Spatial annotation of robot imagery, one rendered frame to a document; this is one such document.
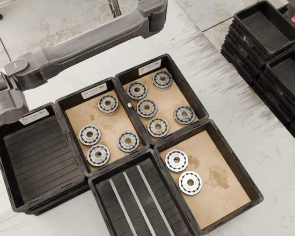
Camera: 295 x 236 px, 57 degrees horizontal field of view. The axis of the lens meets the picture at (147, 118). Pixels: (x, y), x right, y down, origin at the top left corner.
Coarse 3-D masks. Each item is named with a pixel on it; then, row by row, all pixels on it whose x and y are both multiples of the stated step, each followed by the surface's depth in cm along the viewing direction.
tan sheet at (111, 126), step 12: (72, 108) 134; (84, 108) 134; (96, 108) 134; (120, 108) 134; (72, 120) 131; (84, 120) 131; (96, 120) 131; (108, 120) 131; (120, 120) 131; (108, 132) 129; (120, 132) 129; (108, 144) 127; (96, 156) 124; (120, 156) 124; (96, 168) 122
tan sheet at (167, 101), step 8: (136, 80) 141; (144, 80) 141; (152, 88) 139; (176, 88) 139; (152, 96) 137; (160, 96) 137; (168, 96) 137; (176, 96) 137; (136, 104) 135; (160, 104) 135; (168, 104) 135; (176, 104) 135; (184, 104) 135; (160, 112) 133; (168, 112) 133; (144, 120) 132; (168, 120) 132; (160, 128) 130; (176, 128) 130
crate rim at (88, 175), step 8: (104, 80) 129; (112, 80) 129; (88, 88) 127; (64, 96) 125; (56, 104) 124; (64, 120) 120; (136, 120) 121; (72, 136) 118; (144, 136) 118; (72, 144) 116; (136, 152) 115; (80, 160) 113; (120, 160) 113; (104, 168) 112; (88, 176) 111
